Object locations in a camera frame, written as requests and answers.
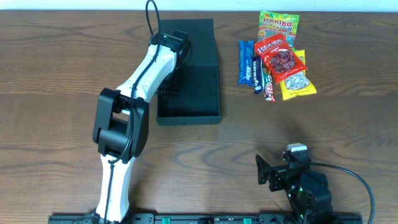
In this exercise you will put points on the red dried fruit bag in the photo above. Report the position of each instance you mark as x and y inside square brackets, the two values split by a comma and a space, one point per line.
[278, 57]

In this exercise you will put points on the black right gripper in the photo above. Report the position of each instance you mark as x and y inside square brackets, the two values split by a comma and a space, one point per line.
[275, 173]

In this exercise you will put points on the red KitKat bar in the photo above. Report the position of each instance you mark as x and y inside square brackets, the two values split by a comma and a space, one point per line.
[268, 86]

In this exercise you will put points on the Haribo gummy bag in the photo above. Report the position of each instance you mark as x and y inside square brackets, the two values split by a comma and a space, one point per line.
[272, 23]

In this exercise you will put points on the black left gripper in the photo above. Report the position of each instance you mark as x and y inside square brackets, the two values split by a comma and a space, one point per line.
[170, 88]

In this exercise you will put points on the black mounting rail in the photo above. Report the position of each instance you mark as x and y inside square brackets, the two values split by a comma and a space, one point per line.
[149, 218]

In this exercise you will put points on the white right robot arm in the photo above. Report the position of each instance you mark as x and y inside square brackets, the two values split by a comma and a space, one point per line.
[307, 191]

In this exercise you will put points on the dark green gift box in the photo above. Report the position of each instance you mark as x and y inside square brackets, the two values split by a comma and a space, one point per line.
[197, 97]

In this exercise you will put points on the yellow sunflower seed bag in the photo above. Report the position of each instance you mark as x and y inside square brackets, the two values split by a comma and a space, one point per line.
[297, 85]

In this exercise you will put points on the purple Dairy Milk bar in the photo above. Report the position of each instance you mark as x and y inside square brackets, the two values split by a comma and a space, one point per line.
[258, 79]

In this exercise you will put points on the blue cookie packet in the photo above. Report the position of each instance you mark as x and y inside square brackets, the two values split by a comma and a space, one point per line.
[246, 50]

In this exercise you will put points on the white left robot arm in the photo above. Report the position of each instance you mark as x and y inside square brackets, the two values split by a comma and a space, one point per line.
[122, 121]

